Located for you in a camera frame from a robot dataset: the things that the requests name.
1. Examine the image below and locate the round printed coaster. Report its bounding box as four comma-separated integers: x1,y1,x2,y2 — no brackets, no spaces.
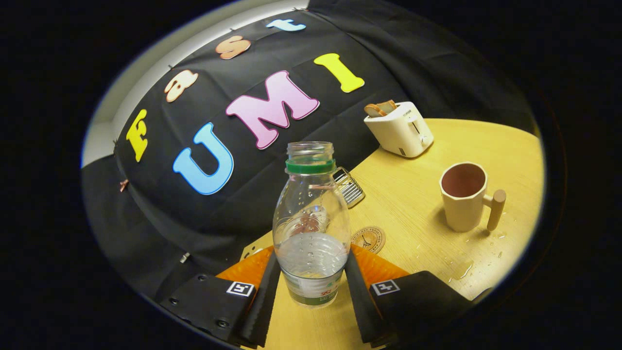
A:
351,226,386,254

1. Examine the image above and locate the clear plastic juice bottle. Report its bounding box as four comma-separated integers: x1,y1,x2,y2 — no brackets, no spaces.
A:
272,141,352,308

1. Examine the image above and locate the black backdrop cloth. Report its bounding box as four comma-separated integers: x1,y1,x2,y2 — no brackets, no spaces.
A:
82,0,537,312

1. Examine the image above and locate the metal wire holder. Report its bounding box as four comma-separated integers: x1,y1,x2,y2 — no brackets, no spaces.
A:
333,167,366,209

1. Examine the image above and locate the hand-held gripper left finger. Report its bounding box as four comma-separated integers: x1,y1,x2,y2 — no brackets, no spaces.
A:
159,247,282,348

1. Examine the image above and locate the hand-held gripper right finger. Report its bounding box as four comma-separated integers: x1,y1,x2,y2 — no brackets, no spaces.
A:
344,244,474,348

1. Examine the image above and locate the cream cup with wooden handle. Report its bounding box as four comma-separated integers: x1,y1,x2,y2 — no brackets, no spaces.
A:
439,162,507,233

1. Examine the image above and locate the white toaster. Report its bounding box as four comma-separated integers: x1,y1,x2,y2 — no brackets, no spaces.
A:
363,101,434,158

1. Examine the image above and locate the wooden table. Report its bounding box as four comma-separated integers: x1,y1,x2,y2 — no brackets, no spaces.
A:
241,118,544,350

